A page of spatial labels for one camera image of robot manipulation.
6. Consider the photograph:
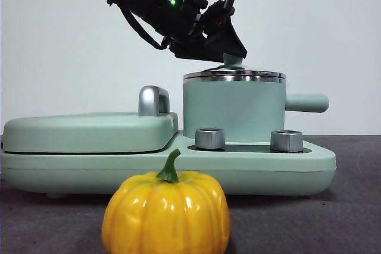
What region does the glass pot lid green knob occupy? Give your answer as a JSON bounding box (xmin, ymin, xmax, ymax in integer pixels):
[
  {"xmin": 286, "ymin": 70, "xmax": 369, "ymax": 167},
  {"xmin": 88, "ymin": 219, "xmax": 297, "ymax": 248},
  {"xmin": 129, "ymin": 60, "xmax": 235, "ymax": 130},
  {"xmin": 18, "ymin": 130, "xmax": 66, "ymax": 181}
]
[{"xmin": 183, "ymin": 53, "xmax": 286, "ymax": 81}]

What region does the yellow toy pumpkin green stem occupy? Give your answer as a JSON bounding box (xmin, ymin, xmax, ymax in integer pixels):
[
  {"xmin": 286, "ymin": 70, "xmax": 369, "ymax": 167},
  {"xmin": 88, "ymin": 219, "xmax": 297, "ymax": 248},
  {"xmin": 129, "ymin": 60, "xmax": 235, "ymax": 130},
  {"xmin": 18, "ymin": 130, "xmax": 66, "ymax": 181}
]
[{"xmin": 102, "ymin": 148, "xmax": 232, "ymax": 254}]

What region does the silver control knob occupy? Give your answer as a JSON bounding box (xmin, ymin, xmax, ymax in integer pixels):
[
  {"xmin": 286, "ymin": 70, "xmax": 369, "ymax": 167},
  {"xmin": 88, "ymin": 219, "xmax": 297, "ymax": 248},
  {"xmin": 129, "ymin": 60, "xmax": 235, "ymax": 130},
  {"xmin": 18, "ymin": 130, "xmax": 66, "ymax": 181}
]
[
  {"xmin": 270, "ymin": 130, "xmax": 304, "ymax": 152},
  {"xmin": 195, "ymin": 128, "xmax": 226, "ymax": 150}
]

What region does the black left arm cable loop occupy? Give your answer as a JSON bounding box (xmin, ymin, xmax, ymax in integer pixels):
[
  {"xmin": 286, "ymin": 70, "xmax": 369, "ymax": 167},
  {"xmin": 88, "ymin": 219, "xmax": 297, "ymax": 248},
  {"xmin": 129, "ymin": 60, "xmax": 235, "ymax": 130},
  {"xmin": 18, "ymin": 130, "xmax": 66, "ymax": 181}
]
[{"xmin": 119, "ymin": 6, "xmax": 168, "ymax": 50}]

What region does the mint green pot with handle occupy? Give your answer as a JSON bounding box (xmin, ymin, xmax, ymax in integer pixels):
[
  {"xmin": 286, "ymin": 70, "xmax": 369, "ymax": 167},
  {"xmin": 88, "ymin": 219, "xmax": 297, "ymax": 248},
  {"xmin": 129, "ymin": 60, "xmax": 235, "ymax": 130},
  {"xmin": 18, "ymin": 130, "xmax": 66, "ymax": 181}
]
[{"xmin": 182, "ymin": 76, "xmax": 330, "ymax": 144}]

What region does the mint green cover silver handle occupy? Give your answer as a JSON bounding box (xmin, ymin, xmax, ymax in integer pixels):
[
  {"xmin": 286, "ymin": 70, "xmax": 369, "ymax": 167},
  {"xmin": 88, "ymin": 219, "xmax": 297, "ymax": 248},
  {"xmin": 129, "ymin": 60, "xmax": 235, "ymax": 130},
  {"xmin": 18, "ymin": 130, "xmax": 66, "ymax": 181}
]
[{"xmin": 2, "ymin": 86, "xmax": 179, "ymax": 154}]

